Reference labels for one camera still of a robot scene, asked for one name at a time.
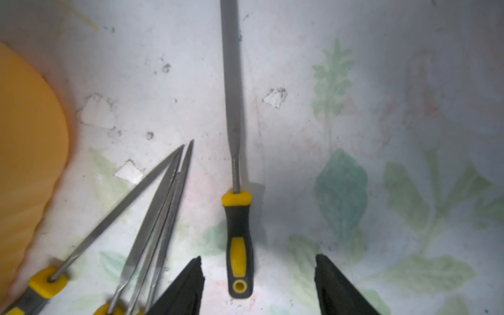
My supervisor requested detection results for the yellow plastic storage box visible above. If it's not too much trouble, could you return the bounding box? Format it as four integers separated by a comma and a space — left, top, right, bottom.
1, 44, 70, 300

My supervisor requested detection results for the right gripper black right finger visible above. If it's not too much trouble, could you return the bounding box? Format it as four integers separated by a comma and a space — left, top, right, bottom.
314, 254, 379, 315

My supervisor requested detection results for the file tool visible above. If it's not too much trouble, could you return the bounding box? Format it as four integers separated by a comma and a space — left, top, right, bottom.
94, 145, 185, 314
220, 0, 254, 299
2, 146, 183, 314
125, 141, 194, 314

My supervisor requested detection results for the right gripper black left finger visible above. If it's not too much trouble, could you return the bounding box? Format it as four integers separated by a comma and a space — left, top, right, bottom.
146, 257, 205, 315

